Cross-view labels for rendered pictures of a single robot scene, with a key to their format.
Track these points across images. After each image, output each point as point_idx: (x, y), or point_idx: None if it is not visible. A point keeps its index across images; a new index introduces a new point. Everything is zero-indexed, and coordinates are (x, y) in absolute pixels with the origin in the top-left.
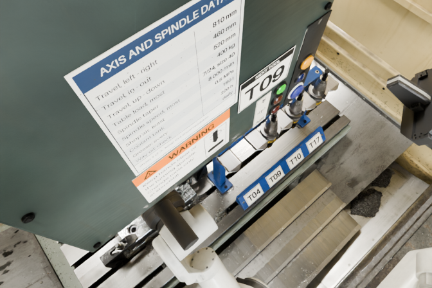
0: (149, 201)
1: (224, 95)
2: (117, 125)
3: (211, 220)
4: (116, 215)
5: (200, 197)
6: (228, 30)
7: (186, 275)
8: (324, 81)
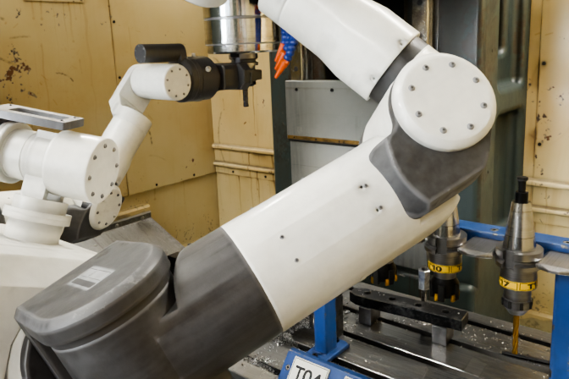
0: None
1: None
2: None
3: (168, 67)
4: None
5: (287, 341)
6: None
7: (117, 92)
8: (512, 204)
